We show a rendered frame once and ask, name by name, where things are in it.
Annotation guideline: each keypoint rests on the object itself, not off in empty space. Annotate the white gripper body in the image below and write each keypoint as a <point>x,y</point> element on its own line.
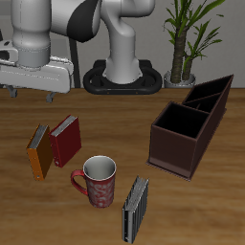
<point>38,78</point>

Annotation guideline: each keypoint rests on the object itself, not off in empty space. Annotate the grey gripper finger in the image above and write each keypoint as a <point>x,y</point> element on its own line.
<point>12,92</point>
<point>50,96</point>

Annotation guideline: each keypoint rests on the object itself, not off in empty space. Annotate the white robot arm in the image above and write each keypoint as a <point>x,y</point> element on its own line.
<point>122,48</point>

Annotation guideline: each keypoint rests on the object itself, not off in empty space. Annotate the red book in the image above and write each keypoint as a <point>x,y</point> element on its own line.
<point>67,142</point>

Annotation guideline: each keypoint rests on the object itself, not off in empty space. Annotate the orange book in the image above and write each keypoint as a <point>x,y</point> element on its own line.
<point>40,154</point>

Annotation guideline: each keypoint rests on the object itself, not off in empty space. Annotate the dark brown desk caddy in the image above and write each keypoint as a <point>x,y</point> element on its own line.
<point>178,146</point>

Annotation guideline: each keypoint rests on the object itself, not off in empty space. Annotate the black grey striped book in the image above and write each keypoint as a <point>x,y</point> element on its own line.
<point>136,210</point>

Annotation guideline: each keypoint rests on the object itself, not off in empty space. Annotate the red patterned mug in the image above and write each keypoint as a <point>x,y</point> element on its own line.
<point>100,188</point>

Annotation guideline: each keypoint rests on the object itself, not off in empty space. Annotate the green pot plant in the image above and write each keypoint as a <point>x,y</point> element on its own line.
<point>179,48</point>

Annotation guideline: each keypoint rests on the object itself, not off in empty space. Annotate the flat black base plate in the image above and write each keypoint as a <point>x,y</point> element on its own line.
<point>150,83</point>

